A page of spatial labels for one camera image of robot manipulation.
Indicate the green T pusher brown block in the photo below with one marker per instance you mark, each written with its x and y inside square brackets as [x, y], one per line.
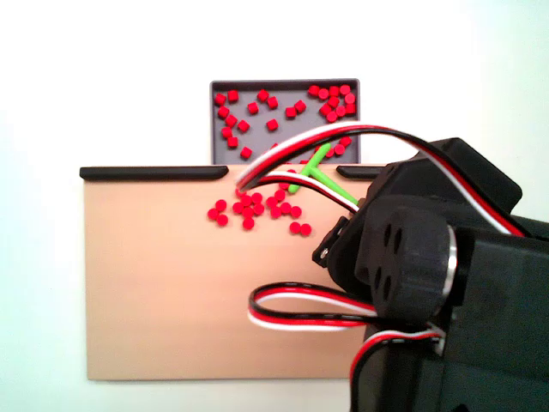
[315, 165]

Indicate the grey container tray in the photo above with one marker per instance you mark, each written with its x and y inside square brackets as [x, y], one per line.
[257, 137]

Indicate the beige flat board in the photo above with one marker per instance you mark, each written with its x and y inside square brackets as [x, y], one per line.
[171, 300]

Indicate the black guard rail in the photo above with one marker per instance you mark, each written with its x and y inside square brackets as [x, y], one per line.
[356, 172]
[150, 173]

